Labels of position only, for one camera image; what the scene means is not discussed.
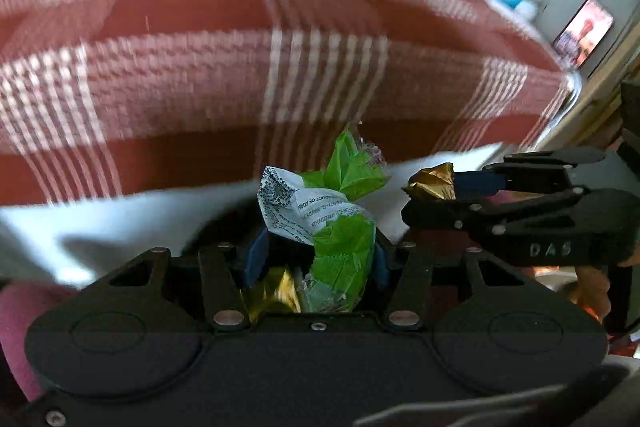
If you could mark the pink cloth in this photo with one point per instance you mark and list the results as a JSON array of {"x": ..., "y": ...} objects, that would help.
[{"x": 25, "y": 322}]

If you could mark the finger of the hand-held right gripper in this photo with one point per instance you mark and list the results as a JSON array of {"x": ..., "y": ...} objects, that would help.
[
  {"x": 480, "y": 183},
  {"x": 435, "y": 214}
]

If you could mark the person's right hand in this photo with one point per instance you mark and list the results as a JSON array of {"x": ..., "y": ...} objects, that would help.
[{"x": 592, "y": 289}]

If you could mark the green and white snack wrapper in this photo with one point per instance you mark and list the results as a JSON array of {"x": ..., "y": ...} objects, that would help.
[{"x": 345, "y": 237}]

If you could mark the gold foil wrapper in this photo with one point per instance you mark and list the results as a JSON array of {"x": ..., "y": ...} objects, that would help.
[
  {"x": 277, "y": 294},
  {"x": 432, "y": 182}
]

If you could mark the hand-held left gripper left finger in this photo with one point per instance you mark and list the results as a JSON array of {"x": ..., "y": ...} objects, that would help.
[{"x": 255, "y": 257}]

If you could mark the white plastic bag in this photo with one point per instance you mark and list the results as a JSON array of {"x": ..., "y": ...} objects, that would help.
[{"x": 100, "y": 227}]

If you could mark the framed picture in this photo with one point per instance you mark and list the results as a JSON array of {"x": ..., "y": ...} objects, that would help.
[{"x": 584, "y": 32}]

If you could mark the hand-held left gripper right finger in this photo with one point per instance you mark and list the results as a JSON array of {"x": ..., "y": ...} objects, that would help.
[{"x": 381, "y": 259}]

